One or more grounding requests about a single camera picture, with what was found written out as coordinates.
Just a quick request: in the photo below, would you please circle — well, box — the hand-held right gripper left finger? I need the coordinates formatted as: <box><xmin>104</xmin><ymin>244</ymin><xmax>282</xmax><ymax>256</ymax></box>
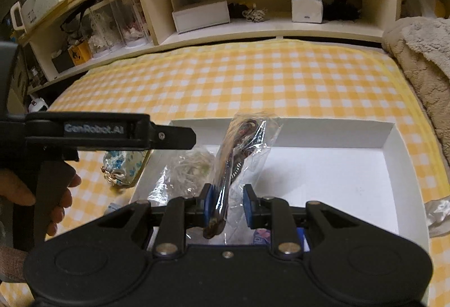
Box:
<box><xmin>95</xmin><ymin>183</ymin><xmax>215</xmax><ymax>258</ymax></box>

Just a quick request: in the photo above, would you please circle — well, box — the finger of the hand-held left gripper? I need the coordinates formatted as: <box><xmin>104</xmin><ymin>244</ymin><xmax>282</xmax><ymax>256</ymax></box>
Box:
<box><xmin>148</xmin><ymin>126</ymin><xmax>197</xmax><ymax>150</ymax></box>

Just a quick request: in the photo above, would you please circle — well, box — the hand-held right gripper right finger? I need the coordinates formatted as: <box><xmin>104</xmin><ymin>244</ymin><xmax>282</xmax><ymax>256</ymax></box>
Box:
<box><xmin>242</xmin><ymin>183</ymin><xmax>356</xmax><ymax>260</ymax></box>

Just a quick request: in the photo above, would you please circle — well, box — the clear bag of rubber bands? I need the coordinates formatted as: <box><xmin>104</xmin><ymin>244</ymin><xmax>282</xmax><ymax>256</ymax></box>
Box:
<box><xmin>149</xmin><ymin>148</ymin><xmax>217</xmax><ymax>204</ymax></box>

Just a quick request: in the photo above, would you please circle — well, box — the purple blue packet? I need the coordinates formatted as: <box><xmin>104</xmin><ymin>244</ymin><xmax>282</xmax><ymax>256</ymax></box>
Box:
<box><xmin>251</xmin><ymin>227</ymin><xmax>311</xmax><ymax>253</ymax></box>

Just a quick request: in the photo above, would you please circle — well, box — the clear bag of brown hair ties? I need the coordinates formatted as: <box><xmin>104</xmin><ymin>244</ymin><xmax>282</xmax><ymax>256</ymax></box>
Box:
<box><xmin>186</xmin><ymin>109</ymin><xmax>282</xmax><ymax>241</ymax></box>

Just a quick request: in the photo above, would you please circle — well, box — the person's left hand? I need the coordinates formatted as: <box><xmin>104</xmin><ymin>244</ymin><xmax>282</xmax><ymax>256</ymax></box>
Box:
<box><xmin>0</xmin><ymin>166</ymin><xmax>82</xmax><ymax>237</ymax></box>

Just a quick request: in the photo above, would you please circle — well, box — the floral fabric pouch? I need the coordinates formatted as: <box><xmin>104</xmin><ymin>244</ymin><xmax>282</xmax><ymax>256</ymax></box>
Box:
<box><xmin>102</xmin><ymin>149</ymin><xmax>149</xmax><ymax>189</ymax></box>

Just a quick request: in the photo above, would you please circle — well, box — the dark tissue box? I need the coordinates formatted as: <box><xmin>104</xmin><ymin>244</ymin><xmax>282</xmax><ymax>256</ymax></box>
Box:
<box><xmin>51</xmin><ymin>49</ymin><xmax>77</xmax><ymax>75</ymax></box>

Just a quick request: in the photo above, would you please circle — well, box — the yellow cat box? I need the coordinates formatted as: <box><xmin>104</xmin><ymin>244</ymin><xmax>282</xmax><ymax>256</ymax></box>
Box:
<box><xmin>68</xmin><ymin>40</ymin><xmax>93</xmax><ymax>66</ymax></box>

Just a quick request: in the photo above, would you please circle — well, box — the yellow checked bedsheet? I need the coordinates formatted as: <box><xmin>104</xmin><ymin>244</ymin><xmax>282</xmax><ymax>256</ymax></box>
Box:
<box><xmin>0</xmin><ymin>37</ymin><xmax>450</xmax><ymax>307</ymax></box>

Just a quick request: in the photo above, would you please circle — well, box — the white electric kettle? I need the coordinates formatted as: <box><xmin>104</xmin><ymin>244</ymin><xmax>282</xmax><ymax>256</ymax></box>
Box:
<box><xmin>10</xmin><ymin>1</ymin><xmax>28</xmax><ymax>32</ymax></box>

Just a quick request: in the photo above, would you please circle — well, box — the white tissue box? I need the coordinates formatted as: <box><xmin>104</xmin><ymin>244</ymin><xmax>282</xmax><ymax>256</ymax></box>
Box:
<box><xmin>291</xmin><ymin>0</ymin><xmax>324</xmax><ymax>24</ymax></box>

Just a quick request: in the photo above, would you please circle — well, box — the crumpled clear plastic wrapper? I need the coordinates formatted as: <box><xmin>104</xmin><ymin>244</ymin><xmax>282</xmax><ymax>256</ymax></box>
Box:
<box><xmin>423</xmin><ymin>199</ymin><xmax>450</xmax><ymax>238</ymax></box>

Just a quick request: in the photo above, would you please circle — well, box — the black furry item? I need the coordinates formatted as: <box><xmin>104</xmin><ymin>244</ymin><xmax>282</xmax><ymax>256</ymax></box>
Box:
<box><xmin>322</xmin><ymin>0</ymin><xmax>361</xmax><ymax>22</ymax></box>

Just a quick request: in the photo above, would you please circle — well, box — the beige fleece blanket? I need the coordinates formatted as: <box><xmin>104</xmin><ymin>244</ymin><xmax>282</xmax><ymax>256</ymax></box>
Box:
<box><xmin>382</xmin><ymin>16</ymin><xmax>450</xmax><ymax>168</ymax></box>

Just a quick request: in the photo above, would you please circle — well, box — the white plastic bag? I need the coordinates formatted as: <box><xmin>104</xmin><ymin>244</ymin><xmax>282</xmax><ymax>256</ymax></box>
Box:
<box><xmin>402</xmin><ymin>0</ymin><xmax>446</xmax><ymax>18</ymax></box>

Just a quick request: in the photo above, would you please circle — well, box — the bundle of rope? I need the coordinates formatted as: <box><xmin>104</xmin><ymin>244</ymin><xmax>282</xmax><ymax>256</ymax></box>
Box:
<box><xmin>242</xmin><ymin>7</ymin><xmax>267</xmax><ymax>24</ymax></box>

